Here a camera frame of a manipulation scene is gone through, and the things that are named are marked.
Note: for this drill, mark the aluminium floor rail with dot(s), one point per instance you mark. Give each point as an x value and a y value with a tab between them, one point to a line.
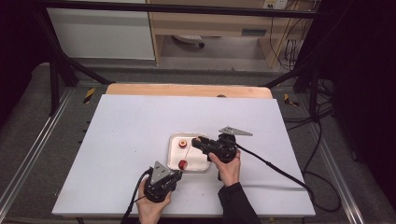
337	177
34	146

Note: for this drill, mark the wooden board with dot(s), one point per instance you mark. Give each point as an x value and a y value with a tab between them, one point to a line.
174	90

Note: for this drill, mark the light wooden desk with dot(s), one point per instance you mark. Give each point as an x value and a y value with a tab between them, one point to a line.
211	23

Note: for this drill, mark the black metal frame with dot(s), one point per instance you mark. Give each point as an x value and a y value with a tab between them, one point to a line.
174	8

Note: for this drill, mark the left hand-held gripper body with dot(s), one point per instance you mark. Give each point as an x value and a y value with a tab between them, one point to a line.
159	182

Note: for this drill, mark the square clear tray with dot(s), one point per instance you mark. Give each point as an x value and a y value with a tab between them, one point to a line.
194	163

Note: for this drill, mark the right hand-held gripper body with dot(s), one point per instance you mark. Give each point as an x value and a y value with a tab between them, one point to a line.
224	149

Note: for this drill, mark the white power strip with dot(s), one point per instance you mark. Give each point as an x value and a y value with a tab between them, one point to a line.
275	3

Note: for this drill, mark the person's right hand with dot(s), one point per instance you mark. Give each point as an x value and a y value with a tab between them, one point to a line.
229	171

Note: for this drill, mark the white cabinet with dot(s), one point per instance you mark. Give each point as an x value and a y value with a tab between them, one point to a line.
101	34

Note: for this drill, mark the person's left hand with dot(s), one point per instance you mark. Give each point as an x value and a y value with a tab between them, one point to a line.
151	209

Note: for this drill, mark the white chair base with caster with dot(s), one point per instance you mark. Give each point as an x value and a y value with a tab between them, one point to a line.
187	38

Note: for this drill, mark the thin wooden skewer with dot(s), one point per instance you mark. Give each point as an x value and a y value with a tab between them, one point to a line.
187	153

